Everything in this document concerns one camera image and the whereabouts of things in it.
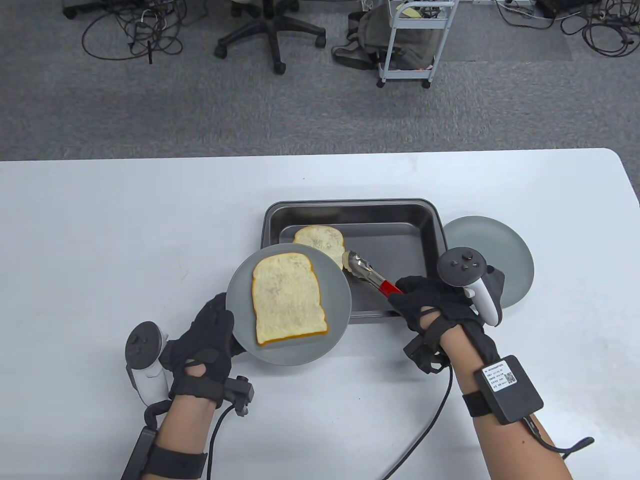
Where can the right hand tracking controller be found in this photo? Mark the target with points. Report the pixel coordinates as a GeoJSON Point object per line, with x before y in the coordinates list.
{"type": "Point", "coordinates": [462, 265]}

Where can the person's left hand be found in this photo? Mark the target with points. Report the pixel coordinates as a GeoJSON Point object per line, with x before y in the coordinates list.
{"type": "Point", "coordinates": [205, 340]}

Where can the dark metal baking tray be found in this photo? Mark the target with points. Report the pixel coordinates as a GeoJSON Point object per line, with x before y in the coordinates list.
{"type": "Point", "coordinates": [400, 250]}

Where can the left hand tracking controller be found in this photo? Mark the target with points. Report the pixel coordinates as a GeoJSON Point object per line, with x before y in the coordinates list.
{"type": "Point", "coordinates": [142, 342]}

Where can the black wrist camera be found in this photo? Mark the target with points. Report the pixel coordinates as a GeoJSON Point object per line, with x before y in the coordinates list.
{"type": "Point", "coordinates": [240, 391]}
{"type": "Point", "coordinates": [425, 355]}

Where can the black left forearm sensor box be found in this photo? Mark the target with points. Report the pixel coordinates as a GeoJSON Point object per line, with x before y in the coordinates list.
{"type": "Point", "coordinates": [140, 450]}

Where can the person's right forearm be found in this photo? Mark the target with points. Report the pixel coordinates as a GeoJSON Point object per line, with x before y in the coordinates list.
{"type": "Point", "coordinates": [457, 365]}

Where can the toast slice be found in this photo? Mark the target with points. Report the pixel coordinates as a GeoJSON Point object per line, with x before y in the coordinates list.
{"type": "Point", "coordinates": [320, 237]}
{"type": "Point", "coordinates": [287, 300]}

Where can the grey backpack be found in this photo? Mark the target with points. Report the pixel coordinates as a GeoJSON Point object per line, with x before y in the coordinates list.
{"type": "Point", "coordinates": [367, 30]}

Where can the black office chair base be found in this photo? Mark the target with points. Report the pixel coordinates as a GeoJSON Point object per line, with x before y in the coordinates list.
{"type": "Point", "coordinates": [272, 35]}

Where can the person's right hand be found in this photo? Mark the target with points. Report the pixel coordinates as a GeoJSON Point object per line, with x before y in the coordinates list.
{"type": "Point", "coordinates": [425, 295]}

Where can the white wheeled cart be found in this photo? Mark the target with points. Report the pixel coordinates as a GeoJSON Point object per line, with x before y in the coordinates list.
{"type": "Point", "coordinates": [405, 75]}

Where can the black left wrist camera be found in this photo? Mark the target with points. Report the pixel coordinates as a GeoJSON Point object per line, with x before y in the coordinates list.
{"type": "Point", "coordinates": [240, 391]}

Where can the person's left forearm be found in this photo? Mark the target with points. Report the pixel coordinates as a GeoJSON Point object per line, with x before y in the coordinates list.
{"type": "Point", "coordinates": [185, 430]}

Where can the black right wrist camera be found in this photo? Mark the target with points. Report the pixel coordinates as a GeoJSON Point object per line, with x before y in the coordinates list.
{"type": "Point", "coordinates": [425, 355]}

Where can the hand tracking controller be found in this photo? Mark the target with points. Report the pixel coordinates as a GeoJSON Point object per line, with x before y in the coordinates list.
{"type": "Point", "coordinates": [462, 265]}
{"type": "Point", "coordinates": [142, 342]}

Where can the grey round plate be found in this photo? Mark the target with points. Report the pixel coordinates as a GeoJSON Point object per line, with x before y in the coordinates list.
{"type": "Point", "coordinates": [480, 235]}
{"type": "Point", "coordinates": [337, 300]}

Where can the black right forearm sensor box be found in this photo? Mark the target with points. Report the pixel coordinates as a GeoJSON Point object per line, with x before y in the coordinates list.
{"type": "Point", "coordinates": [515, 400]}

